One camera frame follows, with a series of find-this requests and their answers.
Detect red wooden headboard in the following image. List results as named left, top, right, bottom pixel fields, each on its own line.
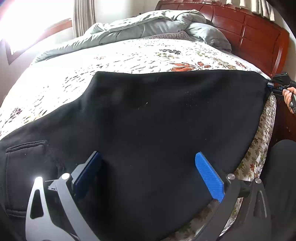
left=156, top=1, right=290, bottom=77

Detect grey window curtain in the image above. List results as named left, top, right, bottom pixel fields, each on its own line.
left=72, top=0, right=95, bottom=38

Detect grey pillow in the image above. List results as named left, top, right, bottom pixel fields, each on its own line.
left=185, top=23, right=232, bottom=52

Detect black pants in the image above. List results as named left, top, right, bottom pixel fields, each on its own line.
left=1, top=70, right=269, bottom=240

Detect grey crumpled duvet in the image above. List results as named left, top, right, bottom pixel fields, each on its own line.
left=33, top=9, right=206, bottom=63

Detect wooden framed window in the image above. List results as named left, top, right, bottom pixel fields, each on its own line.
left=2, top=18, right=72, bottom=65

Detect person's right hand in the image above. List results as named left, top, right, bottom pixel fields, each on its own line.
left=282, top=87, right=296, bottom=114

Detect floral quilted bedspread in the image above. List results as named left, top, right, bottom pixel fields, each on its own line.
left=1, top=32, right=276, bottom=240

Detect beige striped curtain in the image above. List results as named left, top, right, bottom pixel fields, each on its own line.
left=203, top=0, right=275, bottom=22

